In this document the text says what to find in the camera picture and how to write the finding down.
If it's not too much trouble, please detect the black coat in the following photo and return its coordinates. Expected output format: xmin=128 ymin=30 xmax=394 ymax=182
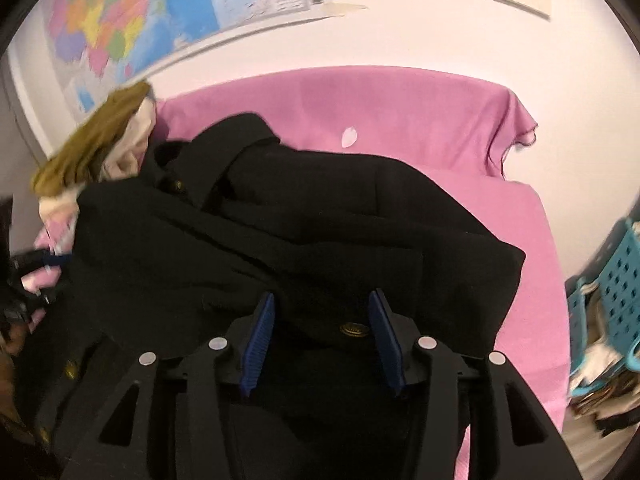
xmin=30 ymin=114 xmax=525 ymax=479

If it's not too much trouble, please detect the left hand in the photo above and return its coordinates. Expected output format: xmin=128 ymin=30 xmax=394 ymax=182
xmin=0 ymin=324 xmax=30 ymax=422

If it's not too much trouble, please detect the mustard yellow garment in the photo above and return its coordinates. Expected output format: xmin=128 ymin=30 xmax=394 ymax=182
xmin=30 ymin=81 xmax=151 ymax=197

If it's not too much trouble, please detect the blue plastic basket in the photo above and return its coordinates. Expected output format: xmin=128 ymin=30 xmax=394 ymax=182
xmin=567 ymin=219 xmax=639 ymax=398

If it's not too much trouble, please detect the cream white garment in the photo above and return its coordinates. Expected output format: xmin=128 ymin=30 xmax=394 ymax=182
xmin=38 ymin=96 xmax=157 ymax=224

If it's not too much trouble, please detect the pink bed sheet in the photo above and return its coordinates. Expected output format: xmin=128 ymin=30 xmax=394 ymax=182
xmin=31 ymin=65 xmax=572 ymax=480

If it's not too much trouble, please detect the wall map poster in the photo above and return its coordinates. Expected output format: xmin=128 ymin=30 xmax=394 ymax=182
xmin=43 ymin=0 xmax=351 ymax=118

